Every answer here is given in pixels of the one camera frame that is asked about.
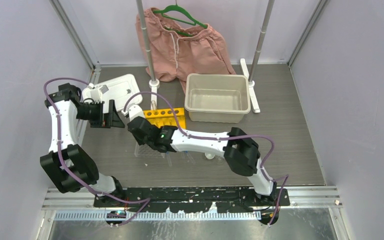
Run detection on white slotted cable duct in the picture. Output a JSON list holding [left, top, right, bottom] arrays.
[[54, 210, 261, 222]]

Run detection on yellow plastic test tube rack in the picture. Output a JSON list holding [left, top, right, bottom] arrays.
[[143, 107, 187, 129]]

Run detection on large clear glass test tube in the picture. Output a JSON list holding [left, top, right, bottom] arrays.
[[150, 100, 157, 111]]

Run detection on small white cup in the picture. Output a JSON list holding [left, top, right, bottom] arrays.
[[204, 153, 215, 160]]

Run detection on beige plastic bin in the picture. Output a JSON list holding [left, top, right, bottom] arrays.
[[184, 73, 252, 124]]

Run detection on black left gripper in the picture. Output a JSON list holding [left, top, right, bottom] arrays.
[[76, 99, 125, 129]]

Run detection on clear acrylic tube rack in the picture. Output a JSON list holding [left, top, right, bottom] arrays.
[[134, 144, 165, 159]]

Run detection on right metal rack pole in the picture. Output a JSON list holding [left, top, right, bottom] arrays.
[[239, 0, 275, 114]]

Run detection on left metal rack pole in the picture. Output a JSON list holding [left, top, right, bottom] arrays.
[[136, 0, 160, 94]]

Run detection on blue-capped small test tube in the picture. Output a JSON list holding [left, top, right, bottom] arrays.
[[165, 152, 173, 168]]

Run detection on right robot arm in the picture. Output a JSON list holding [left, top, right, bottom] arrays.
[[127, 116, 278, 206]]

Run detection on white plastic lid tray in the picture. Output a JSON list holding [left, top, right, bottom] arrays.
[[82, 74, 140, 111]]

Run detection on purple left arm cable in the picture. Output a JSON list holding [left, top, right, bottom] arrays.
[[42, 77, 152, 228]]

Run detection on pink fabric shorts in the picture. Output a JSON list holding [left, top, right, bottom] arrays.
[[144, 7, 236, 88]]

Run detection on small clear glass beaker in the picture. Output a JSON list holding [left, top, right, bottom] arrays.
[[215, 156, 225, 164]]

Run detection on green clothes hanger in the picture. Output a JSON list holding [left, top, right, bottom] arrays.
[[152, 3, 208, 29]]

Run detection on metal rack pole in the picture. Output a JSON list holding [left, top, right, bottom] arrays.
[[239, 0, 275, 114], [136, 0, 160, 94]]

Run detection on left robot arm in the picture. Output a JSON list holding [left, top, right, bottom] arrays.
[[39, 83, 126, 207]]

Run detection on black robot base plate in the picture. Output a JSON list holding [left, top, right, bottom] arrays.
[[93, 186, 291, 215]]

